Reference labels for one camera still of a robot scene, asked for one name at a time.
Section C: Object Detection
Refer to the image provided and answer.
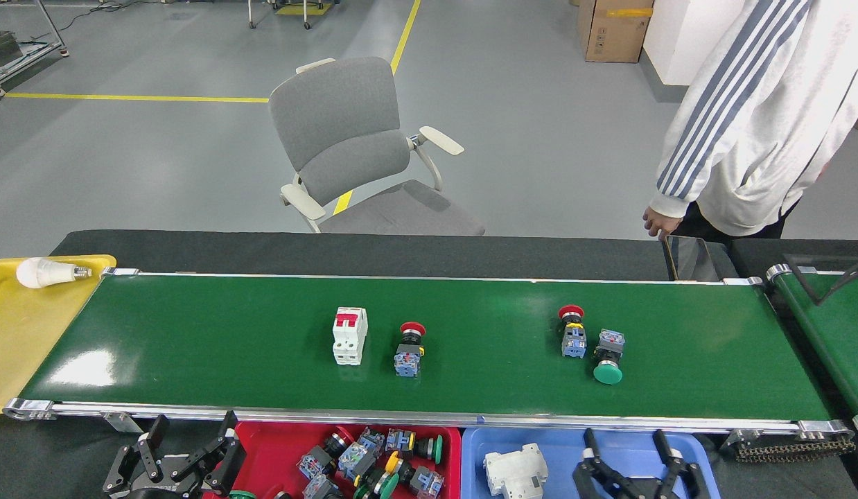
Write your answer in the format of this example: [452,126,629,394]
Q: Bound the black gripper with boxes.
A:
[102,410,247,499]

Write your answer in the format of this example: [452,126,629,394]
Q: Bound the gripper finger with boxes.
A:
[656,430,703,499]
[572,428,645,499]

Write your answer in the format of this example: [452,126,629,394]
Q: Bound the white circuit breaker red levers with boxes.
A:
[331,306,369,367]

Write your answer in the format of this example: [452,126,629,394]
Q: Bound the red plastic tray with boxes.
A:
[204,421,463,499]

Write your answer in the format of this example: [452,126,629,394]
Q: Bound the yellow plastic tray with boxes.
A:
[0,254,118,415]

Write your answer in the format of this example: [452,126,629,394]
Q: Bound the short green conveyor belt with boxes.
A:
[767,263,858,435]

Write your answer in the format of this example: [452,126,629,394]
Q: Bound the person's right hand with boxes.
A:
[642,207,683,241]

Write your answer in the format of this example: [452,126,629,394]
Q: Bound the blue plastic bin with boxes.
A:
[461,426,722,499]

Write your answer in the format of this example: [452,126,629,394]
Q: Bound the glossy black panel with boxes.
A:
[661,234,738,281]

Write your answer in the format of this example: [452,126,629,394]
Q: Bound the white light bulb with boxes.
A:
[16,257,92,289]

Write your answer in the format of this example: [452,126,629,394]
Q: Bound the person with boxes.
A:
[642,0,858,245]

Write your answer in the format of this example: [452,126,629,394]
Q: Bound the grey office chair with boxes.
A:
[268,56,486,236]

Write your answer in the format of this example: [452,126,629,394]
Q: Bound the metal shelf rack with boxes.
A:
[0,0,69,103]

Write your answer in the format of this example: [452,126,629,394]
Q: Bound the brown cardboard box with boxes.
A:
[578,0,655,63]

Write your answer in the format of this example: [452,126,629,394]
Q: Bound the wheeled cart yellow base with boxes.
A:
[247,0,341,30]

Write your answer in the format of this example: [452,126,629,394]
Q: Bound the black drive chain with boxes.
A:
[734,430,856,463]

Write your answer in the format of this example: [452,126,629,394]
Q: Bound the black cable bundle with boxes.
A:
[782,254,858,306]

